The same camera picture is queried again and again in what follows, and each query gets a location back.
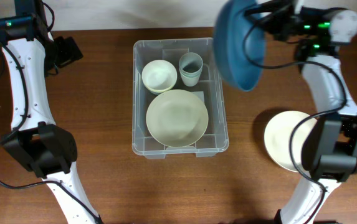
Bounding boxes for blue shallow bowl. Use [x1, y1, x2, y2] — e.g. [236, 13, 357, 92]
[213, 0, 265, 91]

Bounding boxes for clear plastic storage container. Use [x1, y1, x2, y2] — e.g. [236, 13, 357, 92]
[132, 38, 229, 159]

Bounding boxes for mint green cup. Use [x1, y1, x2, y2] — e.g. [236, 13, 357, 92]
[180, 70, 202, 78]

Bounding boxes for yellow small bowl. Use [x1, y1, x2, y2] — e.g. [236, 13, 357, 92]
[144, 83, 175, 95]

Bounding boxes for white label in container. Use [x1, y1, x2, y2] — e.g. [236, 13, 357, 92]
[193, 91, 204, 102]

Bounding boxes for cream bowl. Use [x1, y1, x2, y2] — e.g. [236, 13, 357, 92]
[264, 111, 317, 172]
[146, 90, 209, 147]

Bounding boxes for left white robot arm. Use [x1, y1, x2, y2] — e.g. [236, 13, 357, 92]
[0, 14, 102, 223]

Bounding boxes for white small bowl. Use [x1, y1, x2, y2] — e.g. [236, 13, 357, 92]
[141, 60, 178, 84]

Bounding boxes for grey white cup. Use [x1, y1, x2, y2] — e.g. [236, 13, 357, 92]
[179, 52, 203, 72]

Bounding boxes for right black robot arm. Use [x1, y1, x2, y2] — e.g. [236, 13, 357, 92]
[244, 1, 357, 223]

